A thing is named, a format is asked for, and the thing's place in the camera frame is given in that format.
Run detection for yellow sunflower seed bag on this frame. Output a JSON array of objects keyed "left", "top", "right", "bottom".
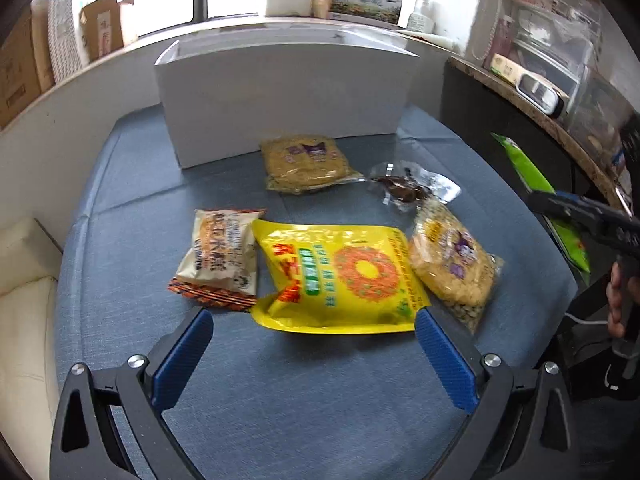
[{"left": 252, "top": 220, "right": 431, "bottom": 335}]

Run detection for white tube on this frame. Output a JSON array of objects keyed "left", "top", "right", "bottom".
[{"left": 401, "top": 29, "right": 461, "bottom": 54}]

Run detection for printed landscape carton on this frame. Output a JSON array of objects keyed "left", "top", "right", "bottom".
[{"left": 330, "top": 0, "right": 402, "bottom": 25}]

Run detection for clear acrylic box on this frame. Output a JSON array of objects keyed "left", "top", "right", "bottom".
[{"left": 566, "top": 67, "right": 634, "bottom": 177}]

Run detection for Kuromi Lay's chips bag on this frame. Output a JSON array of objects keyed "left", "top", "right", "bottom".
[{"left": 408, "top": 198, "right": 503, "bottom": 333}]

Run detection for large cardboard box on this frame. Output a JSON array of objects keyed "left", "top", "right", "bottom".
[{"left": 0, "top": 0, "right": 54, "bottom": 129}]

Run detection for rice cake snack packet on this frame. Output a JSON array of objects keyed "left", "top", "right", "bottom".
[{"left": 168, "top": 209, "right": 265, "bottom": 312}]

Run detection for clear plastic drawer organizer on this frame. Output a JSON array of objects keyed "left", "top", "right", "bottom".
[{"left": 484, "top": 0, "right": 601, "bottom": 96}]

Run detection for clear packet dark snack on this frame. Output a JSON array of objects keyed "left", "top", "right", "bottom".
[{"left": 368, "top": 159, "right": 461, "bottom": 212}]

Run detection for cream leather sofa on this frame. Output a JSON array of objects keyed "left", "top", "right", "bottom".
[{"left": 1, "top": 218, "right": 62, "bottom": 479}]

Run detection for small open cardboard box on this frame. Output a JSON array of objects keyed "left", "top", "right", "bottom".
[{"left": 80, "top": 0, "right": 138, "bottom": 62}]

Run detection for dotted white paper bag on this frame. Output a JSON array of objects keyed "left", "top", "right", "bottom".
[{"left": 48, "top": 0, "right": 89, "bottom": 84}]

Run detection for beige tissue box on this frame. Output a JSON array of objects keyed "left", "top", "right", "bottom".
[{"left": 489, "top": 53, "right": 570, "bottom": 100}]

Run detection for dark wooden side table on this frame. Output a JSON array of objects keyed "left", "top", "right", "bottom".
[{"left": 439, "top": 55, "right": 623, "bottom": 209}]

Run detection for bright green snack bag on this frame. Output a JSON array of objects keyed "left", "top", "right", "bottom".
[{"left": 491, "top": 133, "right": 591, "bottom": 276}]

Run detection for white lotion bottle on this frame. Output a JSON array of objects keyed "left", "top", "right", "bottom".
[{"left": 406, "top": 0, "right": 434, "bottom": 34}]

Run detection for white digital clock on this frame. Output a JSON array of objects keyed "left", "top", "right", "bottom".
[{"left": 515, "top": 72, "right": 568, "bottom": 119}]

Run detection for person's right hand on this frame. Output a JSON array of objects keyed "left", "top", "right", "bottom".
[{"left": 606, "top": 262, "right": 625, "bottom": 339}]

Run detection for white storage box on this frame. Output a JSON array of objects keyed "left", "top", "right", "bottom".
[{"left": 154, "top": 25, "right": 420, "bottom": 168}]

